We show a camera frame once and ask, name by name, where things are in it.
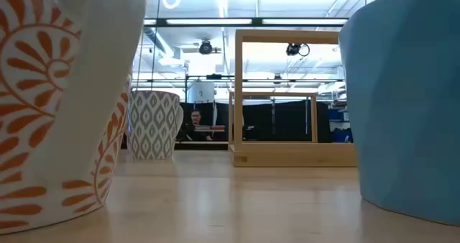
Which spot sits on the wooden mug rack frame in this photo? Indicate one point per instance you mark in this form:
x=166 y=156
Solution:
x=287 y=155

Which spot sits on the grey white diamond pattern mug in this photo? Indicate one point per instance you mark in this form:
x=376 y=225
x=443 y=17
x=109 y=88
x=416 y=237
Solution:
x=152 y=128

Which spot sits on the white mug orange leaf pattern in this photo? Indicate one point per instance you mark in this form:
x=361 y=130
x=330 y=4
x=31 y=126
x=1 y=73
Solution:
x=79 y=110

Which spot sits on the blue faceted mug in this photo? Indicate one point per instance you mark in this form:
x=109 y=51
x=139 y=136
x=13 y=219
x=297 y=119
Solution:
x=406 y=110

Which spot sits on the person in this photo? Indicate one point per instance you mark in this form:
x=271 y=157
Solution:
x=196 y=118

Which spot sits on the black partition curtain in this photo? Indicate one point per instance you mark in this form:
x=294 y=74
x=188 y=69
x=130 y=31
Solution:
x=287 y=122

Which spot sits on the black round ceiling spotlight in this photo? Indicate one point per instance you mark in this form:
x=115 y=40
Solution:
x=205 y=47

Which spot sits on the black ceiling beam with lights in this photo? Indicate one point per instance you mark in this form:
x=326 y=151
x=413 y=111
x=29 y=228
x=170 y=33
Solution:
x=257 y=21

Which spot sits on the blue storage bins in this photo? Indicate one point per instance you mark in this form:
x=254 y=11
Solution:
x=339 y=135

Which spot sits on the black metal frame stand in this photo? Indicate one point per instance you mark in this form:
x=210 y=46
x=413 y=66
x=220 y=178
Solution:
x=213 y=76

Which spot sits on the black table edge rail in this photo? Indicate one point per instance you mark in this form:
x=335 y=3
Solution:
x=201 y=146

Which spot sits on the grey ceiling duct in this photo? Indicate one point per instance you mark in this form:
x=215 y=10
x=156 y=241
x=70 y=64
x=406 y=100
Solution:
x=161 y=43

